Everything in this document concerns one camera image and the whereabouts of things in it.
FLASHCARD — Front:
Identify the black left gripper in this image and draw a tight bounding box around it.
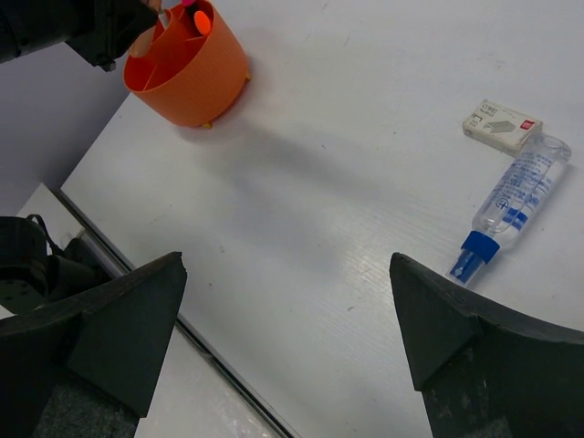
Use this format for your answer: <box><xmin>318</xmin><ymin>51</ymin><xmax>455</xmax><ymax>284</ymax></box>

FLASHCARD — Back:
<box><xmin>1</xmin><ymin>0</ymin><xmax>160</xmax><ymax>72</ymax></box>

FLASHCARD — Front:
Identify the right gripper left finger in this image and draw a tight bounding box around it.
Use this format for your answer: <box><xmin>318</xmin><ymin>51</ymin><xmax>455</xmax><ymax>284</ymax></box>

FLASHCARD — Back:
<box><xmin>1</xmin><ymin>252</ymin><xmax>187</xmax><ymax>437</ymax></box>

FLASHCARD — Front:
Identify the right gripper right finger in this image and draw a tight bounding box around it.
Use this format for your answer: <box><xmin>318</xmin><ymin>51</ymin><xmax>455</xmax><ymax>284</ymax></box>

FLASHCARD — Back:
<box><xmin>390</xmin><ymin>253</ymin><xmax>583</xmax><ymax>437</ymax></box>

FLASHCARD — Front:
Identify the blue glue bottle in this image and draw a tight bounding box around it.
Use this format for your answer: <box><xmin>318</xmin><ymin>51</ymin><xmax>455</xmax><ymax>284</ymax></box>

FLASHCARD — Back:
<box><xmin>447</xmin><ymin>134</ymin><xmax>572</xmax><ymax>287</ymax></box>

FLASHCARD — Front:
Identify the orange highlighter black body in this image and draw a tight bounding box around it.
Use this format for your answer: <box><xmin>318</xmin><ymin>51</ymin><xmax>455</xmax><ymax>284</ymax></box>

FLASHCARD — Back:
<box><xmin>193</xmin><ymin>10</ymin><xmax>213</xmax><ymax>37</ymax></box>

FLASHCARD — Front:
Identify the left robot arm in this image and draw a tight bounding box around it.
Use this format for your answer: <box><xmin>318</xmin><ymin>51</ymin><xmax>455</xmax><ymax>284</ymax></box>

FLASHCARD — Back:
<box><xmin>1</xmin><ymin>1</ymin><xmax>161</xmax><ymax>314</ymax></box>

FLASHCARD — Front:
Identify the salmon pink eraser stick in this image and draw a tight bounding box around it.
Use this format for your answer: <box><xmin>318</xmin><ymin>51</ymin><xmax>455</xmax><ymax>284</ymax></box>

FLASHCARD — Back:
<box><xmin>128</xmin><ymin>26</ymin><xmax>156</xmax><ymax>58</ymax></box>

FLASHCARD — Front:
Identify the orange round pen holder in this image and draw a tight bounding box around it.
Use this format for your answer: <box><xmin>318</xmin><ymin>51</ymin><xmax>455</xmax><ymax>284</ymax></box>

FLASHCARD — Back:
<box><xmin>123</xmin><ymin>1</ymin><xmax>251</xmax><ymax>128</ymax></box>

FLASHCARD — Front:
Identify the small white eraser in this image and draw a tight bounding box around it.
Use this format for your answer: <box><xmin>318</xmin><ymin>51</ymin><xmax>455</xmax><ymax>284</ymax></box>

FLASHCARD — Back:
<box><xmin>462</xmin><ymin>99</ymin><xmax>544</xmax><ymax>157</ymax></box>

